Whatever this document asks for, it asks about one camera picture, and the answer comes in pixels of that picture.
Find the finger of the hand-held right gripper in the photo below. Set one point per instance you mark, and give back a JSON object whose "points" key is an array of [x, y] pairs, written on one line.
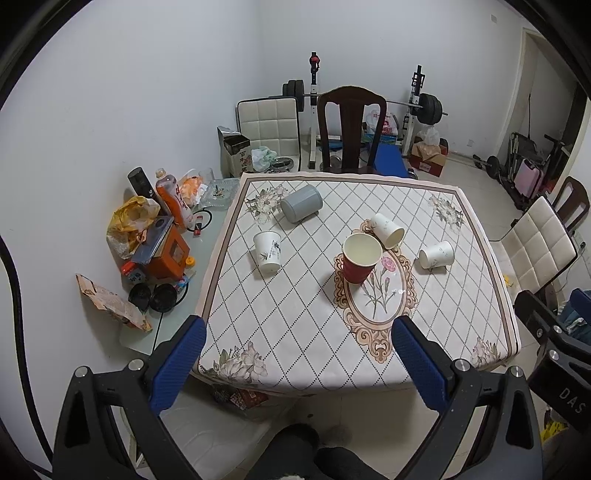
{"points": [[581, 302], [531, 308]]}

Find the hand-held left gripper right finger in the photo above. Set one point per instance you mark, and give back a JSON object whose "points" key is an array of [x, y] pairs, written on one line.
{"points": [[422, 364]]}

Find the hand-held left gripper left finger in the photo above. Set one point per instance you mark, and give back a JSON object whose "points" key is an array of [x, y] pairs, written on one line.
{"points": [[178, 364]]}

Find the white speckled paper cup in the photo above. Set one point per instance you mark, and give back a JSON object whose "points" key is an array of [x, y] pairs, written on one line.
{"points": [[436, 254], [385, 226]]}

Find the red paper cup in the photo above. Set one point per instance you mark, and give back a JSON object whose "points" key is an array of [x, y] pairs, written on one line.
{"points": [[358, 267]]}

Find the white cup with plant print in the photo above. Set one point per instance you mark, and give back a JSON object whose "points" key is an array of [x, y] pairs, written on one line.
{"points": [[268, 251]]}

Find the grey plastic cup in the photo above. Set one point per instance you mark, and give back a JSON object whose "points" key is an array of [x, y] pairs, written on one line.
{"points": [[301, 203]]}

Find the white padded chair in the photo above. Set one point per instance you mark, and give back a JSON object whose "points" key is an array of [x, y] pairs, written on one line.
{"points": [[535, 242], [268, 122]]}

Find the red printed packet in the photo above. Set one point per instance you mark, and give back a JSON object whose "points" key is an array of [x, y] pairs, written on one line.
{"points": [[240, 398]]}

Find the brown printed paper bag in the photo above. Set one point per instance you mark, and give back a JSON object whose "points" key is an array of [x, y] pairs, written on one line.
{"points": [[113, 302]]}

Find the orange box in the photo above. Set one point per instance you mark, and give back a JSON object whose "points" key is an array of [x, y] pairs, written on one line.
{"points": [[166, 256]]}

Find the dark wooden chair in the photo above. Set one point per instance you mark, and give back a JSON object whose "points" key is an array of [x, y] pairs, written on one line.
{"points": [[572, 188], [352, 99]]}

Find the glass side table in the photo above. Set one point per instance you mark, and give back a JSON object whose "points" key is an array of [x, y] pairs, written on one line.
{"points": [[205, 251]]}

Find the diamond pattern floral tablecloth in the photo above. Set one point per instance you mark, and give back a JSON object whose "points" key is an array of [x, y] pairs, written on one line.
{"points": [[286, 314]]}

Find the pink suitcase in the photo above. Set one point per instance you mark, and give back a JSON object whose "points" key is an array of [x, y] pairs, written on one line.
{"points": [[531, 177]]}

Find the yellow plastic bag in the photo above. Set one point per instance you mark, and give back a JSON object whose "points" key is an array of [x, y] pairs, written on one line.
{"points": [[129, 224]]}

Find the small black dumbbell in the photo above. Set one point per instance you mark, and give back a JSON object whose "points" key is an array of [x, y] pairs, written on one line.
{"points": [[491, 164]]}

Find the person's dark legs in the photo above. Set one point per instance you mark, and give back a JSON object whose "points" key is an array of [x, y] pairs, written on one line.
{"points": [[300, 454]]}

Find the black folded cart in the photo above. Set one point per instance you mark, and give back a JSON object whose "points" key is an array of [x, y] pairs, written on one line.
{"points": [[519, 146]]}

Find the orange juice bottle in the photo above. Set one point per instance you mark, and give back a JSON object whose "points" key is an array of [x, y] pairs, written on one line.
{"points": [[173, 198]]}

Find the orange and white plastic bag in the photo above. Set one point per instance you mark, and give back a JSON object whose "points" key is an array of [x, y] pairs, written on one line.
{"points": [[191, 188]]}

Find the red cardboard box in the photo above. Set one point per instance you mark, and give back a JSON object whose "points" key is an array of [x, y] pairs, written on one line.
{"points": [[429, 162]]}

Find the glass ashtray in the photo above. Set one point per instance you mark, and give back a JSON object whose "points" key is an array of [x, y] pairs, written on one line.
{"points": [[219, 191]]}

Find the black cylinder speaker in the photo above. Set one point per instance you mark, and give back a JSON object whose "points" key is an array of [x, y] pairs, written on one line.
{"points": [[143, 187]]}

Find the clear plastic bag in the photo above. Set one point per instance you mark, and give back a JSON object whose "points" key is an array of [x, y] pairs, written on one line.
{"points": [[431, 136]]}

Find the blue weight bench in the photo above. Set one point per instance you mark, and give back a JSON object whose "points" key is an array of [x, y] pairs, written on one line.
{"points": [[390, 159]]}

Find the open printed cardboard box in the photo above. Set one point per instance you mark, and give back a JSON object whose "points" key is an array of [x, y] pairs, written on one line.
{"points": [[235, 154]]}

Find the black barbell with plates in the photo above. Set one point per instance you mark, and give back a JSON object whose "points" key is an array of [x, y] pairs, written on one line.
{"points": [[431, 108]]}

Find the pale green cloth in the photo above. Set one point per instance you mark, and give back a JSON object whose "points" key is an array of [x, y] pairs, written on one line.
{"points": [[263, 156]]}

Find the metal bowl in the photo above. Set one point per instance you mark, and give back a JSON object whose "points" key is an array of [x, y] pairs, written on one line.
{"points": [[285, 163]]}

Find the white and red plastic bag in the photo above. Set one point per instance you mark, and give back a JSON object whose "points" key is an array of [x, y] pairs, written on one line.
{"points": [[381, 121]]}

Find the white barbell rack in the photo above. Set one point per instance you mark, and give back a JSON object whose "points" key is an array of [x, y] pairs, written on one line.
{"points": [[314, 92]]}

